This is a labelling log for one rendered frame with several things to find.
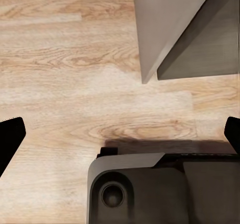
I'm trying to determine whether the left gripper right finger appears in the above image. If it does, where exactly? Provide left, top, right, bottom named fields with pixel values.
left=224, top=117, right=240, bottom=157

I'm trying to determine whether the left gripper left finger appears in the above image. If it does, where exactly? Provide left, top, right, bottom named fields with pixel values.
left=0, top=117, right=26, bottom=177

